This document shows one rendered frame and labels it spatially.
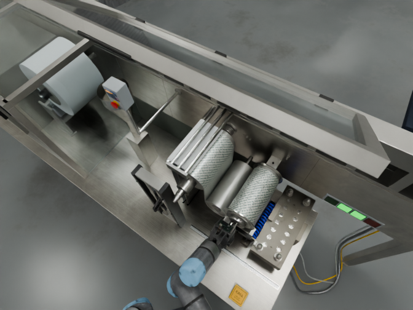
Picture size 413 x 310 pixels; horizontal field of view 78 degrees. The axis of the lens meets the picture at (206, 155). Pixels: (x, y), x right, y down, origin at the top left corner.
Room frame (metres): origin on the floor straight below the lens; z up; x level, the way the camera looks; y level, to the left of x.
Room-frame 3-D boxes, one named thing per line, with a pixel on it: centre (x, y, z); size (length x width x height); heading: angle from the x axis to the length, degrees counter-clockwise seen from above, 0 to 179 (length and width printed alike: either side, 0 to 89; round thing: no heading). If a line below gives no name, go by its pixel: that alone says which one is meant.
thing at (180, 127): (1.24, 0.49, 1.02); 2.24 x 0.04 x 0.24; 50
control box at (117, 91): (0.66, 0.29, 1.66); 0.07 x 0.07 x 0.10; 52
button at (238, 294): (0.00, -0.08, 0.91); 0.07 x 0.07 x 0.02; 50
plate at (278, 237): (0.29, -0.35, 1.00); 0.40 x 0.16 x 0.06; 140
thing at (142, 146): (0.83, 0.37, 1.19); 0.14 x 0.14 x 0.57
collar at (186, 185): (0.43, 0.10, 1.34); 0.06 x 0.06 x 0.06; 50
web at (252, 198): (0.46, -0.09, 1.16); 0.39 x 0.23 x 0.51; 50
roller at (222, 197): (0.46, -0.10, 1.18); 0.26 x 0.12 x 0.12; 140
